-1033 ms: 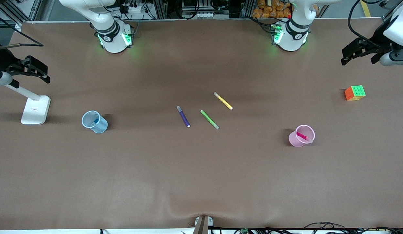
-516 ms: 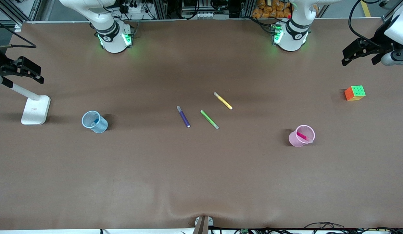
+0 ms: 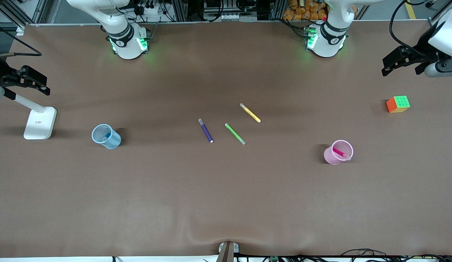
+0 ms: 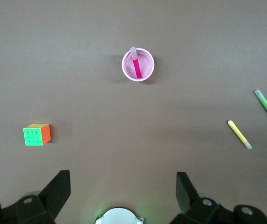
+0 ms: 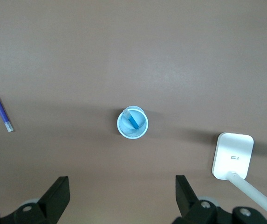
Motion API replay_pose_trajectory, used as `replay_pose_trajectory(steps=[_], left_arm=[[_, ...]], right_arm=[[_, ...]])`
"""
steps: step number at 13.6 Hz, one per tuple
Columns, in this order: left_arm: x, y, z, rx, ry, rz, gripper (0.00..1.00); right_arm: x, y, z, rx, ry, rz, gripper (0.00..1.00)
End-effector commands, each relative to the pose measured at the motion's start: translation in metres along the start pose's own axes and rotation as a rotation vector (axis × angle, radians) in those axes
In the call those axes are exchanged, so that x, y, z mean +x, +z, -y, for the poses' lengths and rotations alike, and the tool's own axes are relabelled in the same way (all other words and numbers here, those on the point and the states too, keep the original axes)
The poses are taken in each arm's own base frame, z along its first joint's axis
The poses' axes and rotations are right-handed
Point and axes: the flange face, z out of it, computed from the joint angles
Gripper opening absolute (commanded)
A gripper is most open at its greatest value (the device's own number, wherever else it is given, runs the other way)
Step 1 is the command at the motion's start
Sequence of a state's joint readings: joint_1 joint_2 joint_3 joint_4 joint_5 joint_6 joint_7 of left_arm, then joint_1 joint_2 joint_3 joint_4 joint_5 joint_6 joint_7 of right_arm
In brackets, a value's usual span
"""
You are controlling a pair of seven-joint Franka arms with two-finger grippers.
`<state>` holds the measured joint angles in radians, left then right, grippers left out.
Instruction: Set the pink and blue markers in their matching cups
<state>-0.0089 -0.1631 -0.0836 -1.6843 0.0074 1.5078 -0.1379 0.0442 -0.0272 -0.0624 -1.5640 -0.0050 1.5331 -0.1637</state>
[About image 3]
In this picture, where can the blue marker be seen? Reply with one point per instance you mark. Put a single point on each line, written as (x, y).
(106, 137)

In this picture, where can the pink marker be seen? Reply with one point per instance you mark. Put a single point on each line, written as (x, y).
(340, 153)

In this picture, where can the pile of orange packets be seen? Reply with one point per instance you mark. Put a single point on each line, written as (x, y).
(302, 11)

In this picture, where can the purple marker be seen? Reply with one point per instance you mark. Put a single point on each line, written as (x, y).
(205, 131)

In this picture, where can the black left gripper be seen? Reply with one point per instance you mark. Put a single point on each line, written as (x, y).
(424, 47)

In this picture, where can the green marker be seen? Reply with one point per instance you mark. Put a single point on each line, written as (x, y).
(235, 134)

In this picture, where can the multicolour puzzle cube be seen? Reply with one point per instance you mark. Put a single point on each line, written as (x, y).
(398, 104)

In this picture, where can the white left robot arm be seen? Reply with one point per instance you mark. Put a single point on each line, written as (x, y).
(329, 36)

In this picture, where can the white power strip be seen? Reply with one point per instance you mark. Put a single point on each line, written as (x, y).
(150, 10)

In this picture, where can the white stand with pole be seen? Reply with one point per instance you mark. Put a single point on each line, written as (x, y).
(38, 125)

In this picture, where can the aluminium frame strut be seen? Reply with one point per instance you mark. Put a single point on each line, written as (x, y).
(9, 14)
(432, 22)

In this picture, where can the pink plastic cup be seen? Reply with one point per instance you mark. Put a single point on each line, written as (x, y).
(333, 157)

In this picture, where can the blue plastic cup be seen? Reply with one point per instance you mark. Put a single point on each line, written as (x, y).
(111, 142)

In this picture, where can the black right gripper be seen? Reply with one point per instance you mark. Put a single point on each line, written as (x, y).
(0, 70)

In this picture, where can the yellow marker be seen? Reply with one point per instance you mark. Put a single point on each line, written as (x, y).
(250, 113)

